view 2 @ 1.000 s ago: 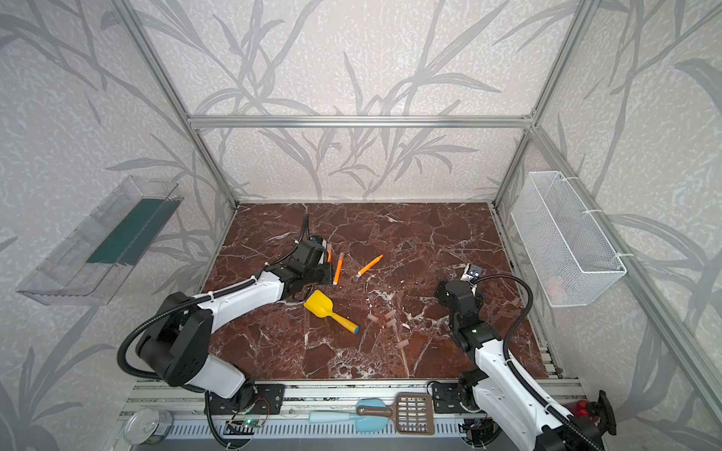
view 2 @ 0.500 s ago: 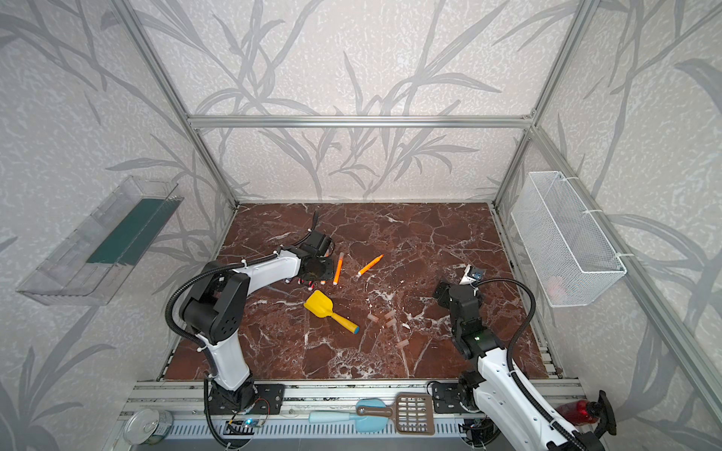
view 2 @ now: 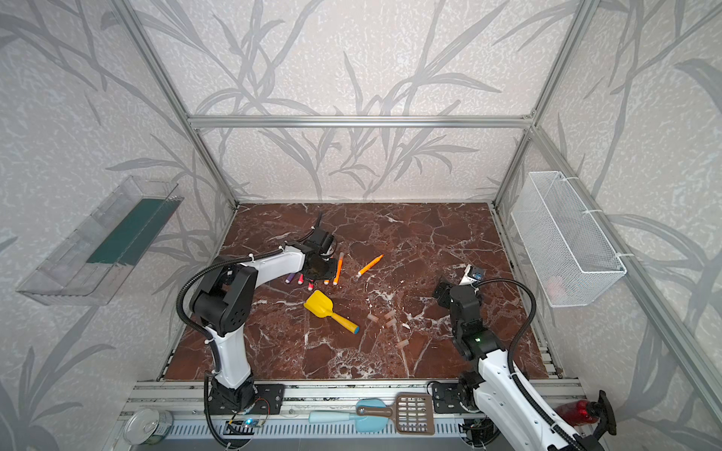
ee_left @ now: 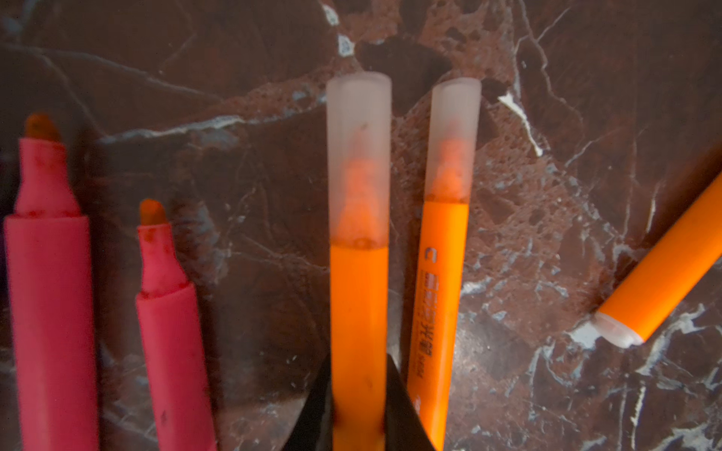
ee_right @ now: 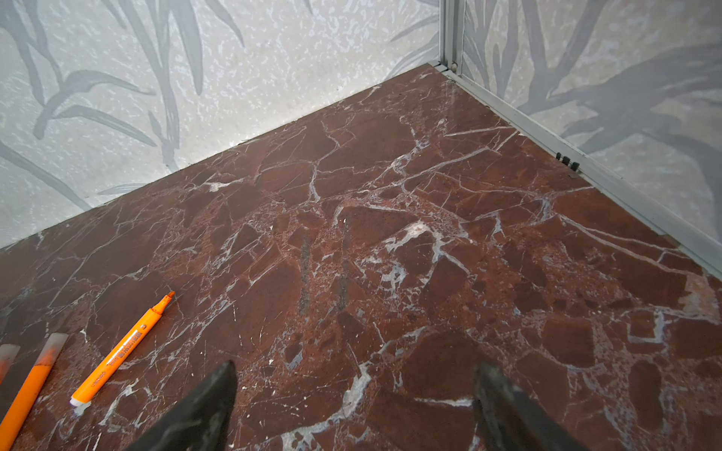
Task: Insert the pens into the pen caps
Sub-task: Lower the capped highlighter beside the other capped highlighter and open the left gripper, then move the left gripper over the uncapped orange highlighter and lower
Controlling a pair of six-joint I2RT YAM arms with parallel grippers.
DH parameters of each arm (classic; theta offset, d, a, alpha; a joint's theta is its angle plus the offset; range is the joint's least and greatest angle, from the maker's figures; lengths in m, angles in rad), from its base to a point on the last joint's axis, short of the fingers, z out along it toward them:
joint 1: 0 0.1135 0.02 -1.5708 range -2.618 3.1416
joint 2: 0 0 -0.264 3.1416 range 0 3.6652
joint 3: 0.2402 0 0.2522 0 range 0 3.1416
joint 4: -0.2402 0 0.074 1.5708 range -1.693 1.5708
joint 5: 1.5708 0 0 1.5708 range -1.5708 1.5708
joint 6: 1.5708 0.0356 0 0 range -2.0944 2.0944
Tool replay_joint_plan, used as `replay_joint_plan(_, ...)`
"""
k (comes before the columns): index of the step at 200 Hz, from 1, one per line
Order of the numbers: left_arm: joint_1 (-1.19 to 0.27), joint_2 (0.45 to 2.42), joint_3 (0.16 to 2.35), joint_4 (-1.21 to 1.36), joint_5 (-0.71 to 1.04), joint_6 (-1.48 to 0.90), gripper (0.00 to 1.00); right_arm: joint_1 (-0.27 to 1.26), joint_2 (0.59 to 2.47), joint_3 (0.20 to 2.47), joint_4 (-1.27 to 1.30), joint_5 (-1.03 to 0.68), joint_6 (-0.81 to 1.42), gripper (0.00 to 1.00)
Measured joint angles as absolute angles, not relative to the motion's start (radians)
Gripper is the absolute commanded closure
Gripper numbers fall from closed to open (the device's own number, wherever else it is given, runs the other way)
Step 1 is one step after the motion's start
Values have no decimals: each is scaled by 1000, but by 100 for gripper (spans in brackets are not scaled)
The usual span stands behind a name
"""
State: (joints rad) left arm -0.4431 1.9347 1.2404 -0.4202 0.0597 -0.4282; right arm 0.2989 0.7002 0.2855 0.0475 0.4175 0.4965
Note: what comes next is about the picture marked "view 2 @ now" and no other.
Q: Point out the brown slotted spatula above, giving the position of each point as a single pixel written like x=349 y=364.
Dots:
x=410 y=413

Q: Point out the small circuit board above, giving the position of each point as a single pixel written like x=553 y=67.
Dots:
x=244 y=426

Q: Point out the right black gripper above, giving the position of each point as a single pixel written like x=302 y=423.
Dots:
x=446 y=291

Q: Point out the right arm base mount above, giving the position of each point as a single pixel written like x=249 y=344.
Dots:
x=447 y=399

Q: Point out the aluminium cage frame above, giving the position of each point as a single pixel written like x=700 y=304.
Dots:
x=698 y=368

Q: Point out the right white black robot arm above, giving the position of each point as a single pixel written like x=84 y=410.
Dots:
x=497 y=388

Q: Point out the light blue silicone spatula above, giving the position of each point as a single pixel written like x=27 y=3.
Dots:
x=362 y=423

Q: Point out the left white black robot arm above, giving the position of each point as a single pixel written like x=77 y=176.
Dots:
x=226 y=292

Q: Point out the aluminium front rail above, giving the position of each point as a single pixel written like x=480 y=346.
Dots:
x=184 y=399

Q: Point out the white wire mesh basket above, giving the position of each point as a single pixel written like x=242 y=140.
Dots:
x=573 y=259

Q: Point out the yellow toy shovel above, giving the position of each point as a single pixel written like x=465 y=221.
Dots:
x=322 y=307

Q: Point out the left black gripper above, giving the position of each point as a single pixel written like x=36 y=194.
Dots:
x=319 y=265

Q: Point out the clear plastic wall tray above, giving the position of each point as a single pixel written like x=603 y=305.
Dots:
x=89 y=267

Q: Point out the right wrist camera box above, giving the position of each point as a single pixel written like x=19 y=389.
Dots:
x=472 y=275

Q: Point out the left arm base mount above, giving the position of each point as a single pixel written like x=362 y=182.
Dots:
x=259 y=399

